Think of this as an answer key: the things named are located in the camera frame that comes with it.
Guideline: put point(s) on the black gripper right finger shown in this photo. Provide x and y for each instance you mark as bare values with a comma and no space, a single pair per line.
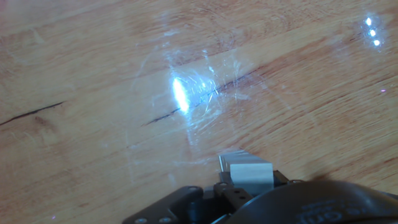
283,180

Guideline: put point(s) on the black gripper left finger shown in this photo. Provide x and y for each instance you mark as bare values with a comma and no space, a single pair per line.
233,196

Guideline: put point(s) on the glossy wooden board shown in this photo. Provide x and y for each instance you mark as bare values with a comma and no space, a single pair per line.
93,140

